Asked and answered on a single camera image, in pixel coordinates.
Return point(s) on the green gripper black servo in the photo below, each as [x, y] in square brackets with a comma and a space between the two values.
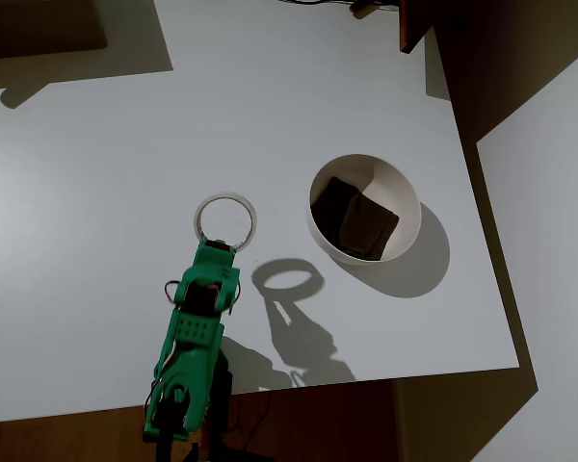
[215, 258]

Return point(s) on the beige masking tape roll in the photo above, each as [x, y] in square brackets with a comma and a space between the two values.
[225, 196]

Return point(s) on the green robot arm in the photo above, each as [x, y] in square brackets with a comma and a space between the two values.
[192, 366]

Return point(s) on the black table clamp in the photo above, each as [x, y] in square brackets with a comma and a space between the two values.
[219, 409]

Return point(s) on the dark folded cloth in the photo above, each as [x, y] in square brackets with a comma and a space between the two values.
[351, 221]

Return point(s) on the beige round bowl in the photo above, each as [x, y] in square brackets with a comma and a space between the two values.
[395, 192]

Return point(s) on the dark brown furniture piece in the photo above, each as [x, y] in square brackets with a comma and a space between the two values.
[38, 24]

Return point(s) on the reddish brown wooden furniture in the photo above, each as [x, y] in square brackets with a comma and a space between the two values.
[409, 24]

